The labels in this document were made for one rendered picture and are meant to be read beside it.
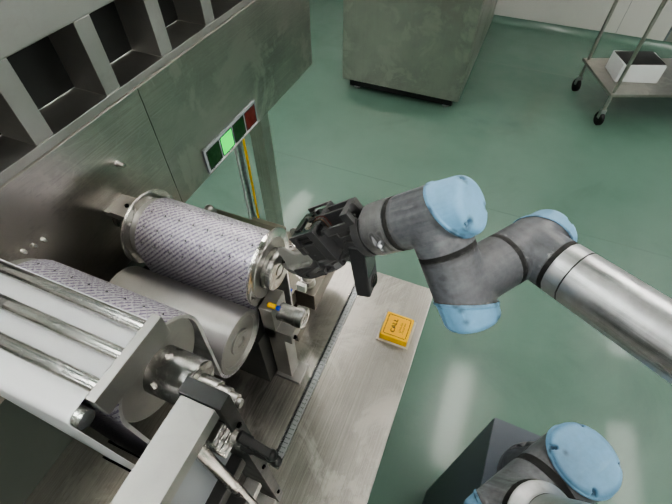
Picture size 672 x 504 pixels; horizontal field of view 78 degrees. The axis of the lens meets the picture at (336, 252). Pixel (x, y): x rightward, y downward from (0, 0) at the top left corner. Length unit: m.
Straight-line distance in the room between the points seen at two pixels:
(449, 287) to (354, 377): 0.55
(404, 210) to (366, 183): 2.27
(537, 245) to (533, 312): 1.79
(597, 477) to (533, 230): 0.41
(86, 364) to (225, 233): 0.32
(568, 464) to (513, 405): 1.30
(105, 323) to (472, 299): 0.42
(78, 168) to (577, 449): 0.94
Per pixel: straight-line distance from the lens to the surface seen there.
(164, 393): 0.57
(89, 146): 0.84
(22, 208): 0.80
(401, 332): 1.06
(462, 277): 0.52
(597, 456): 0.85
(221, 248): 0.73
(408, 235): 0.52
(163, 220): 0.80
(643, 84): 3.96
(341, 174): 2.85
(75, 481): 1.09
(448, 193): 0.49
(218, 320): 0.73
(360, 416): 0.99
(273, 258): 0.72
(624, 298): 0.56
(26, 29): 0.77
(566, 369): 2.28
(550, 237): 0.60
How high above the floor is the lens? 1.85
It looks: 51 degrees down
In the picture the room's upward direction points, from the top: straight up
